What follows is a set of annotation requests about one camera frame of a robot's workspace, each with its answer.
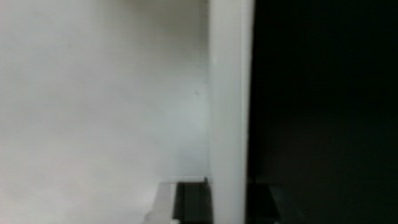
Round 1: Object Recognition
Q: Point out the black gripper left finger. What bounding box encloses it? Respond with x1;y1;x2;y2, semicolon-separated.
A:
148;179;213;224

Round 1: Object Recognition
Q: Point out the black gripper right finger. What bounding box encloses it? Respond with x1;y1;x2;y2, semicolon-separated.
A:
247;184;281;224

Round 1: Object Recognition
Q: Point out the white square tabletop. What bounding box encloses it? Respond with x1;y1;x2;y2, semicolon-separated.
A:
0;0;254;224

